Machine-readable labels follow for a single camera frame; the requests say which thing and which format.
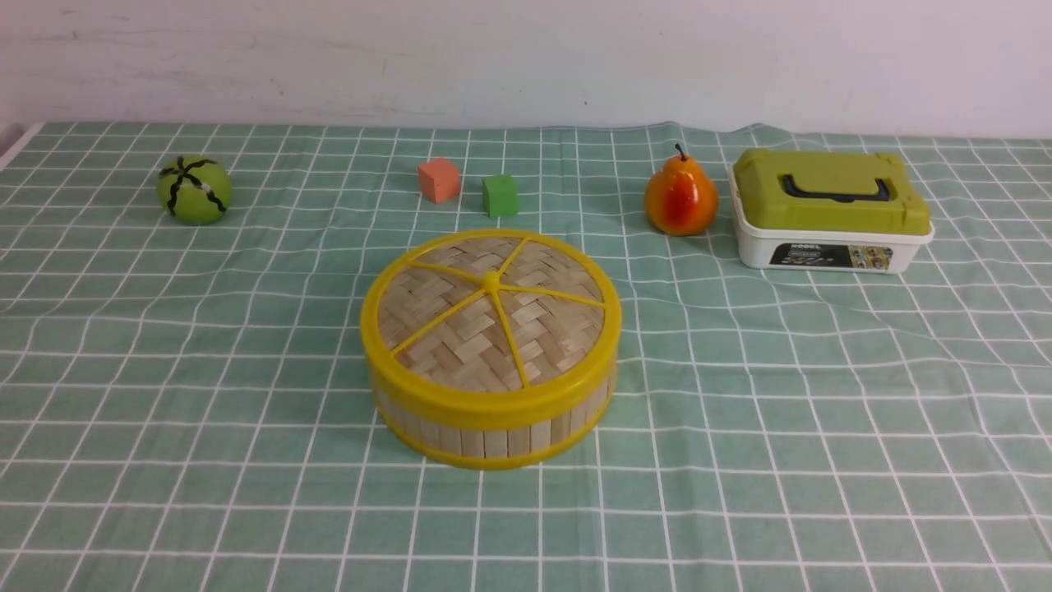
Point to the yellow woven bamboo steamer lid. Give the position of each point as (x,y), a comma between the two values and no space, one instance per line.
(498,328)

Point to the bamboo steamer basket base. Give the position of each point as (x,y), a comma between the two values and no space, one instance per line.
(498,448)

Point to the white box with green lid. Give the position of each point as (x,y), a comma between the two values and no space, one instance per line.
(838,211)

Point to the green foam cube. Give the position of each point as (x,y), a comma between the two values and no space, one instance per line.
(500,196)

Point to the orange yellow toy pear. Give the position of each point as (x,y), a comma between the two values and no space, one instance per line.
(681,199)

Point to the green ball with black stripes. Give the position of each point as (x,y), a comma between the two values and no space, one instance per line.
(194,189)

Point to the green checkered tablecloth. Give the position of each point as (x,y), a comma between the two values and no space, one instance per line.
(185,407)

